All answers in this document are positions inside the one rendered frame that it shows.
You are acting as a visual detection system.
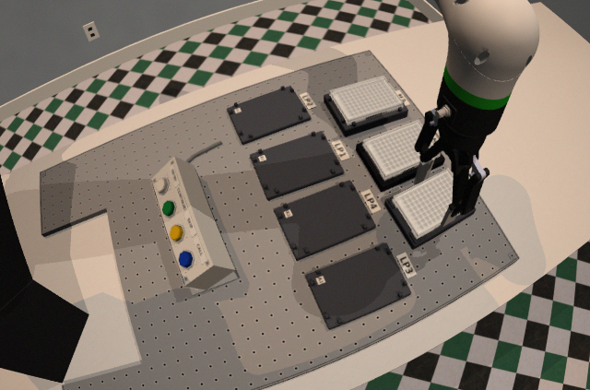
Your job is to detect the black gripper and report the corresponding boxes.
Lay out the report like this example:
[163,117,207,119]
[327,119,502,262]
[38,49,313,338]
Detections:
[413,108,490,227]

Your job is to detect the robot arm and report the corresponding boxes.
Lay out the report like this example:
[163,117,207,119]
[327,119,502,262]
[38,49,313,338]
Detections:
[434,0,539,137]

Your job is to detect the white button panel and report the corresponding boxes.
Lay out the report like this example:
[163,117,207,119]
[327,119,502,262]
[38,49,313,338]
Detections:
[151,140,240,296]

